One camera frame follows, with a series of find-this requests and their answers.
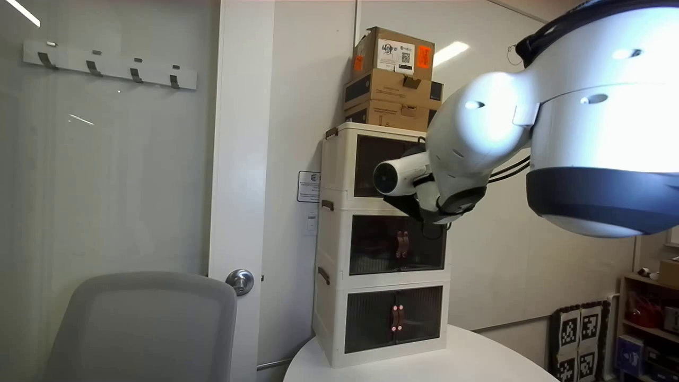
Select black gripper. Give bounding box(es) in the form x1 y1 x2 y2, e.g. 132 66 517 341
383 192 454 229

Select smoked translucent cabinet door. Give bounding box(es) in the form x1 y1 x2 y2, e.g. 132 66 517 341
347 214 403 278
396 284 446 353
344 287 398 355
352 134 403 200
400 135 431 162
400 219 450 277

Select white three-tier storage cabinet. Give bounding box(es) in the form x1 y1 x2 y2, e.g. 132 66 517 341
312 121 454 370

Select flat brown cardboard box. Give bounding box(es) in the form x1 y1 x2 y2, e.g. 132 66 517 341
344 68 446 110
340 96 440 134

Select small labelled cardboard box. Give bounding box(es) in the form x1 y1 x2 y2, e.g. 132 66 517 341
349 26 437 81

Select white framed glass door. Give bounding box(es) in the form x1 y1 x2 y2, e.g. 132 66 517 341
0 0 277 382

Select black and white tag board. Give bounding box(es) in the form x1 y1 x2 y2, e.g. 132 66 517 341
549 302 610 382

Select wooden storage shelf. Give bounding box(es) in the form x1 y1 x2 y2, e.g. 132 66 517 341
612 270 679 382

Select grey and black office chair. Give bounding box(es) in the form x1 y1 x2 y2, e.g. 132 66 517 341
41 272 240 382

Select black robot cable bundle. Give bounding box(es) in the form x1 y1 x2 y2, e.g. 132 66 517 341
485 153 535 187

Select small clear wall sign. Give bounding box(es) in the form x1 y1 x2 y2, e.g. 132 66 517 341
295 168 324 205

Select silver door handle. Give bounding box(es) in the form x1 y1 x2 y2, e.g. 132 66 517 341
222 266 256 300

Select white wall coat hook rack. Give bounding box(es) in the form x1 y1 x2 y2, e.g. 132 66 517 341
19 39 202 93

